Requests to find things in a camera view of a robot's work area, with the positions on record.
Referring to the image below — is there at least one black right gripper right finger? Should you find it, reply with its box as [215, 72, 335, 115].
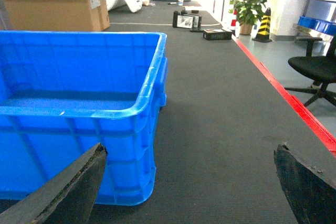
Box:
[273, 144, 335, 223]

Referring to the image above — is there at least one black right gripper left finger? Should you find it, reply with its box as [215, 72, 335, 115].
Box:
[1, 143, 108, 223]

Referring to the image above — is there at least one large blue plastic crate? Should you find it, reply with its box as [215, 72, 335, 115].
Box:
[1, 30, 168, 206]

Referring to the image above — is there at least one metal shelf with blue bins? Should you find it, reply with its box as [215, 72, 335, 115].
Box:
[293, 0, 335, 42]

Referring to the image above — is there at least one small black flat box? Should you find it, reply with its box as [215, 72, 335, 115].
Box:
[203, 29, 232, 40]

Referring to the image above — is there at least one large brown cardboard box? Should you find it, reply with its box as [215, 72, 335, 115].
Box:
[3, 0, 109, 31]

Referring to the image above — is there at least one black office chair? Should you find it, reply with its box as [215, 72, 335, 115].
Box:
[285, 36, 335, 107]

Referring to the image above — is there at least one yellow black traffic cone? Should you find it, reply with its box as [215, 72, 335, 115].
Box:
[253, 8, 272, 42]

